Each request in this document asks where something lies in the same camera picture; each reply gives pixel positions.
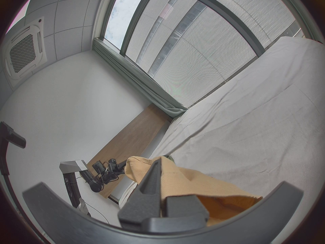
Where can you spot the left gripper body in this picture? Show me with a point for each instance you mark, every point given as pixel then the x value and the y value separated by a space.
pixel 114 170

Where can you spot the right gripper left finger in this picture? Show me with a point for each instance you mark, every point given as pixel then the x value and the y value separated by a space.
pixel 144 197

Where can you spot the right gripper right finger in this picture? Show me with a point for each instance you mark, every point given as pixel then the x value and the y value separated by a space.
pixel 182 207

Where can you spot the tan shorts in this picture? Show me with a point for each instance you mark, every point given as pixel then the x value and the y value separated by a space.
pixel 190 184

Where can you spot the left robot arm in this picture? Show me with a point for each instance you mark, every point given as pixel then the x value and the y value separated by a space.
pixel 73 165

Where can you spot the bed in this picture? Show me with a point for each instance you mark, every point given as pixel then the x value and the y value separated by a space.
pixel 254 123

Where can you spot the green garment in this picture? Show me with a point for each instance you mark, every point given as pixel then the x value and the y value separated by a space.
pixel 170 158

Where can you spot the blue-green curtain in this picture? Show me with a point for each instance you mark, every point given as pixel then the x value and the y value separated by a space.
pixel 132 80

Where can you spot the window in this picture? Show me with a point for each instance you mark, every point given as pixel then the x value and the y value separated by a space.
pixel 190 47

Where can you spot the ceiling air conditioner vent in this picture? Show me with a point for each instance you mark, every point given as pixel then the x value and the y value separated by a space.
pixel 24 49

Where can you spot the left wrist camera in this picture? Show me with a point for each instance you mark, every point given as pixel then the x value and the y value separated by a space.
pixel 112 162

